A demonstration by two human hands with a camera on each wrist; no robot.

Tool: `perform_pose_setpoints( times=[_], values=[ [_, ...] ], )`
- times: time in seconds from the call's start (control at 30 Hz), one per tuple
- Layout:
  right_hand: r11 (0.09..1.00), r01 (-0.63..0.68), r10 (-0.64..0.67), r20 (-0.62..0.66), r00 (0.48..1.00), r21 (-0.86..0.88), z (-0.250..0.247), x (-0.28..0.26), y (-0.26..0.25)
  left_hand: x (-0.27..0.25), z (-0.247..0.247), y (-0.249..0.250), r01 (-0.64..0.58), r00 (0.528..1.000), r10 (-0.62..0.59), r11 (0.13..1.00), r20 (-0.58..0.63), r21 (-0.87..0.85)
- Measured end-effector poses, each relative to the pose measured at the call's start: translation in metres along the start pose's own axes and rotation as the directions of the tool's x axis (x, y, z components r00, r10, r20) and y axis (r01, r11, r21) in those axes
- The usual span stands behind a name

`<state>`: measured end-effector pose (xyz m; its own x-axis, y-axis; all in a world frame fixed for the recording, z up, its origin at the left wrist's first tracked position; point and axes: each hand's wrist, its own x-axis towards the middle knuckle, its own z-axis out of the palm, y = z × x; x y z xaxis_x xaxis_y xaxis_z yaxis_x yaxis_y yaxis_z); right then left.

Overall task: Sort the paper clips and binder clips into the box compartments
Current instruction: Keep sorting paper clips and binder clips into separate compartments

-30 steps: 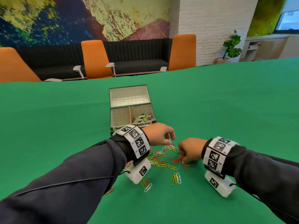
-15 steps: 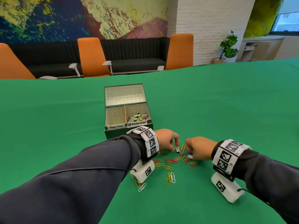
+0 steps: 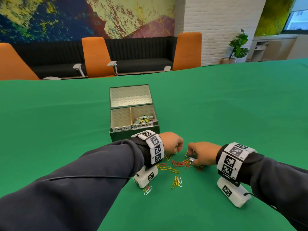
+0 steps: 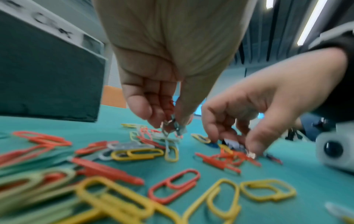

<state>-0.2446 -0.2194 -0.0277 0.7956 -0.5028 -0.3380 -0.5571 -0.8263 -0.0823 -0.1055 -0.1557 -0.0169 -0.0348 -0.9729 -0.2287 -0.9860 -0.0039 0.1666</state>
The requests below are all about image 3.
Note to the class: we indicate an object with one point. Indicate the pile of coloured paper clips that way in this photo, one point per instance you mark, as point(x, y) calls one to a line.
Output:
point(174, 170)

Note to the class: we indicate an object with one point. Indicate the heap of sorted binder clips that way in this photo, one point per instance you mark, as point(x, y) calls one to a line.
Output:
point(143, 119)

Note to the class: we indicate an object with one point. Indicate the green yellow wall painting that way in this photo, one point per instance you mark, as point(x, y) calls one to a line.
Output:
point(274, 16)

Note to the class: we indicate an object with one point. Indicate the potted green plant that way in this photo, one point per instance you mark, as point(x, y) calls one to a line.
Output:
point(238, 45)

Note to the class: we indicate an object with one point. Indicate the colourful wall mural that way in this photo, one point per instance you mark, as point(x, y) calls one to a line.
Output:
point(72, 16)

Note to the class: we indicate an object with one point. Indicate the person's right hand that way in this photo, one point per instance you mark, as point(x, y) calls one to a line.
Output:
point(205, 153)

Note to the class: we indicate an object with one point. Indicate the person's left hand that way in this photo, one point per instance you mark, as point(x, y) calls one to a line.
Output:
point(172, 141)

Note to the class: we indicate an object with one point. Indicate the dark green divided box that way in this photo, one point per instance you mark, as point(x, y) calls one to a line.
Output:
point(130, 135)

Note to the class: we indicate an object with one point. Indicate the orange chair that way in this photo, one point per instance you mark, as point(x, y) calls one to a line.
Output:
point(96, 56)
point(189, 51)
point(14, 64)

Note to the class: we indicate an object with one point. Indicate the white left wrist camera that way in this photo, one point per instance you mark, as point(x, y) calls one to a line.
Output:
point(144, 178)

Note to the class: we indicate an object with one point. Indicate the person's left forearm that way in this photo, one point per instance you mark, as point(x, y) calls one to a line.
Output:
point(72, 190)

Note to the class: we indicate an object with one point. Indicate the white shelf unit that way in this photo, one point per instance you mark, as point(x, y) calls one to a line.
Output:
point(274, 49)

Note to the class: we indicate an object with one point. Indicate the person's right forearm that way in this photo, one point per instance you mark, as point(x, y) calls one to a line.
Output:
point(281, 180)

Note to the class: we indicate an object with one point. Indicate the left wrist marker band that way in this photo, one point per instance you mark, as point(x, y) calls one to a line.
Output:
point(155, 146)

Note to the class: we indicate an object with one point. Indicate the right wrist marker band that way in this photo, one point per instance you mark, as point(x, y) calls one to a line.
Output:
point(232, 161)

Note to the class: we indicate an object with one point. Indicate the dark framed window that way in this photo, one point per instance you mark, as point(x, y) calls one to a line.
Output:
point(298, 19)

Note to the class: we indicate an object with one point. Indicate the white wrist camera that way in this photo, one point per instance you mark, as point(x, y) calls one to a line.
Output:
point(234, 193)
point(144, 178)

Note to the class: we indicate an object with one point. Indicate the green table cloth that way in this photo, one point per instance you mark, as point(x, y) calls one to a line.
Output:
point(48, 113)

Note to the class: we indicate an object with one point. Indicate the wrist marker band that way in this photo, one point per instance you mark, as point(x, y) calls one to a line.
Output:
point(155, 146)
point(232, 161)

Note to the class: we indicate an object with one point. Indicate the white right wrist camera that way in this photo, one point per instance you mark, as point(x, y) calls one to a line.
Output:
point(234, 193)

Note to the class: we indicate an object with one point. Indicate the black bench sofa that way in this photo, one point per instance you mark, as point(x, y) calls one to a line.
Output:
point(142, 52)

